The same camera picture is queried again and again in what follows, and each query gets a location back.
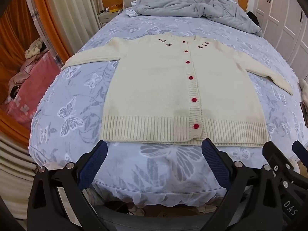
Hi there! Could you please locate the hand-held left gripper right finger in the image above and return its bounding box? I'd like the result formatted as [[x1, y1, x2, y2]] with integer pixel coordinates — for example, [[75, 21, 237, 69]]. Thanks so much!
[[201, 138, 287, 231]]

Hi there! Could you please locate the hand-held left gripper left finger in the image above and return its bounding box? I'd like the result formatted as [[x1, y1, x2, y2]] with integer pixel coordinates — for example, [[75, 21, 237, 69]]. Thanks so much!
[[28, 140, 109, 231]]

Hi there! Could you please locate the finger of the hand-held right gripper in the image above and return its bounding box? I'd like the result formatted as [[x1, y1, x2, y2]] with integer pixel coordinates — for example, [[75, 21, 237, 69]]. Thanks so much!
[[262, 141, 297, 177], [292, 141, 308, 167]]

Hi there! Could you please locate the cream knitted cardigan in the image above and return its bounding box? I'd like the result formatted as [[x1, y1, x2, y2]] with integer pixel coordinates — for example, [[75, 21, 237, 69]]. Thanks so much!
[[60, 35, 294, 148]]

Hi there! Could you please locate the bed with butterfly sheet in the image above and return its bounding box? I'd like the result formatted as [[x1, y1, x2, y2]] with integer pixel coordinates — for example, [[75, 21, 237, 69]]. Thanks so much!
[[28, 8, 308, 208]]

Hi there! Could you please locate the pink floral blanket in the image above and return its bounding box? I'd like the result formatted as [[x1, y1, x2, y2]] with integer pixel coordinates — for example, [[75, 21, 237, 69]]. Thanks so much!
[[0, 53, 61, 131]]

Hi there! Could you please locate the beige crumpled cloth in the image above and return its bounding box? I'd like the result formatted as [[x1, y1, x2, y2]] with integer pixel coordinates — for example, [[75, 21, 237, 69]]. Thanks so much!
[[25, 37, 47, 59]]

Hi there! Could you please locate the white wardrobe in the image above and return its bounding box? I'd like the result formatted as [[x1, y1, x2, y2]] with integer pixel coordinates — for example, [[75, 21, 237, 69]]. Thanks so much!
[[250, 0, 308, 79]]

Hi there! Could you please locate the black bag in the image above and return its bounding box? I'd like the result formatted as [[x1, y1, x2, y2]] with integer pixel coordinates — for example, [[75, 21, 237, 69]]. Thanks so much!
[[246, 11, 261, 27]]

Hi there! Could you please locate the white nightstand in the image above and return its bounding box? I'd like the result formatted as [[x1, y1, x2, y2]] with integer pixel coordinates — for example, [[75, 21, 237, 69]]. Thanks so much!
[[97, 11, 124, 29]]

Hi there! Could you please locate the cream curtain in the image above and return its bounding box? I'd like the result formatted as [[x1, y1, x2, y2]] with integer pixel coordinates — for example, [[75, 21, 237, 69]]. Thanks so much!
[[44, 0, 107, 54]]

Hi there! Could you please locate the orange curtain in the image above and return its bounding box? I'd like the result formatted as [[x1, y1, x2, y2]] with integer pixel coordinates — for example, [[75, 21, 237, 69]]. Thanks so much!
[[0, 0, 73, 135]]

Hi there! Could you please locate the grey duvet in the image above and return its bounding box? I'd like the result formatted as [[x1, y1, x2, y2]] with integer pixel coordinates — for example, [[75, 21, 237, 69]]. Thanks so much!
[[131, 0, 263, 38]]

